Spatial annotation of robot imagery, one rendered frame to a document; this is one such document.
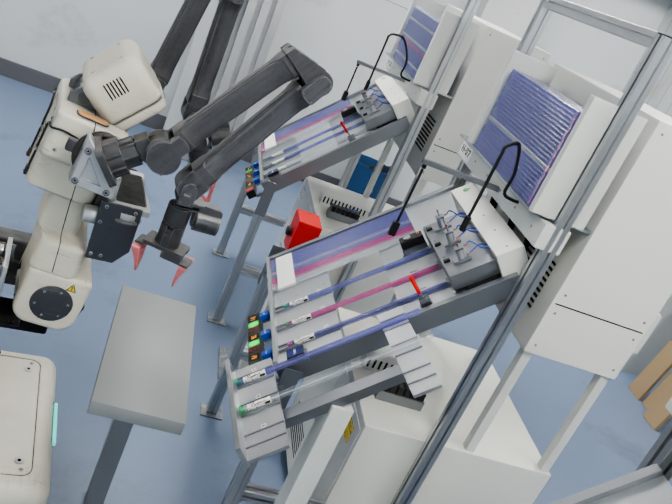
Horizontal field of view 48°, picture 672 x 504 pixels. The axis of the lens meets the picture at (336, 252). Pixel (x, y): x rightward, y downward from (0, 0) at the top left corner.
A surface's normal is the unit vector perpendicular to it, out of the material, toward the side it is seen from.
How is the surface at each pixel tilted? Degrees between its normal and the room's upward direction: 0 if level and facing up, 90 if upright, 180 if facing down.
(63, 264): 90
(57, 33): 90
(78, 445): 0
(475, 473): 90
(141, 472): 0
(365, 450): 90
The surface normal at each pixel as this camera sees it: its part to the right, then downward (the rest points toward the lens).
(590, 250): 0.11, 0.43
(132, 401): 0.39, -0.85
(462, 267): -0.35, -0.83
